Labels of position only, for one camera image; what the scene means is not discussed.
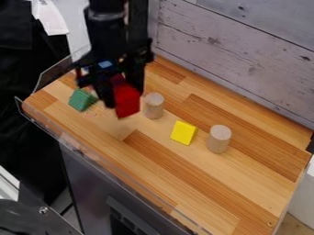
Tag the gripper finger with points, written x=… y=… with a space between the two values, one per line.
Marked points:
x=104 y=91
x=136 y=76

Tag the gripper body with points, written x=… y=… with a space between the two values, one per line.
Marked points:
x=116 y=59

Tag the red arch block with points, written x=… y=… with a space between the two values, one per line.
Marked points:
x=125 y=98

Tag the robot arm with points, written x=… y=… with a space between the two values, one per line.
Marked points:
x=107 y=27

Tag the green triangle block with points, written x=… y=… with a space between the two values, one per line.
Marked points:
x=81 y=99

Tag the yellow triangle block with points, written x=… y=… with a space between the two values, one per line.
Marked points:
x=183 y=132

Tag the wooden cylinder block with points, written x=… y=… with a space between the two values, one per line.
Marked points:
x=218 y=138
x=154 y=105

